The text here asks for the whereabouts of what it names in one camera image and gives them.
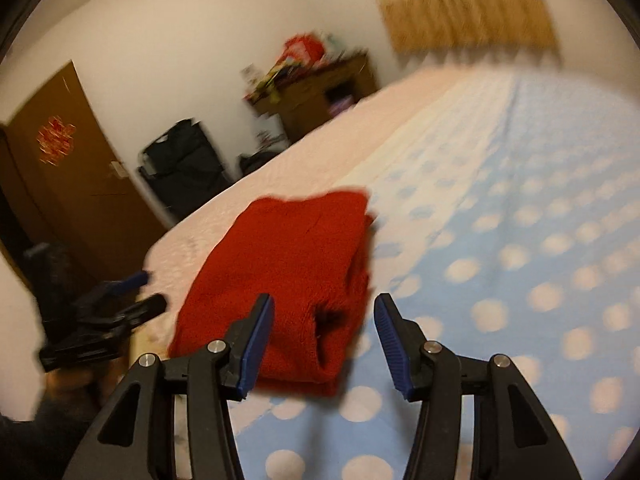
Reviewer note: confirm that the person's left forearm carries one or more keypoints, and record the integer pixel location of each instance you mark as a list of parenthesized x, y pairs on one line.
[(45, 435)]

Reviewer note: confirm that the green yellow striped cloth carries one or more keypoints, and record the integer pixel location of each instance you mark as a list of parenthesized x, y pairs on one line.
[(272, 77)]

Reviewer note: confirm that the black suitcase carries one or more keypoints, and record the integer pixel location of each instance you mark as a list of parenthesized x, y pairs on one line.
[(185, 170)]

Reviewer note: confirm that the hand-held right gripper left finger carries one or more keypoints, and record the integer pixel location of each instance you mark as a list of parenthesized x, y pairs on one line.
[(257, 345)]

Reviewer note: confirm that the brown wooden door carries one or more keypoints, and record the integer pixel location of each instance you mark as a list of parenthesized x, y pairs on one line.
[(75, 200)]

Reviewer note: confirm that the pink blue dotted bed sheet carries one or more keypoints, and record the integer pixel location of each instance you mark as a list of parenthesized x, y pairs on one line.
[(500, 210)]

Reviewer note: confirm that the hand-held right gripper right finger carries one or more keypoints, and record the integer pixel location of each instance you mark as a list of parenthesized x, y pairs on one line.
[(392, 347)]

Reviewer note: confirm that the red gift bag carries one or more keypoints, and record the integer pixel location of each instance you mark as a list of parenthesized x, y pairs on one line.
[(302, 47)]

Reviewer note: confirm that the red door decoration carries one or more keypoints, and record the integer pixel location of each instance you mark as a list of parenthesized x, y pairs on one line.
[(55, 140)]

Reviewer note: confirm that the brown wooden desk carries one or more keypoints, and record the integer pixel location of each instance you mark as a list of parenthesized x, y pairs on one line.
[(310, 95)]

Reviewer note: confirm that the wide beige floral curtain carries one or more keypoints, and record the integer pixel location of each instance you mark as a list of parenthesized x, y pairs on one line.
[(460, 5)]

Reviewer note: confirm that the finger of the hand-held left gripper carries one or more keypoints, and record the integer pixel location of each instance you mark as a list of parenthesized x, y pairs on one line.
[(125, 281), (145, 307)]

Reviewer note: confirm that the red knitted sweater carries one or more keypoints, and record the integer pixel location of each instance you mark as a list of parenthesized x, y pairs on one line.
[(290, 260)]

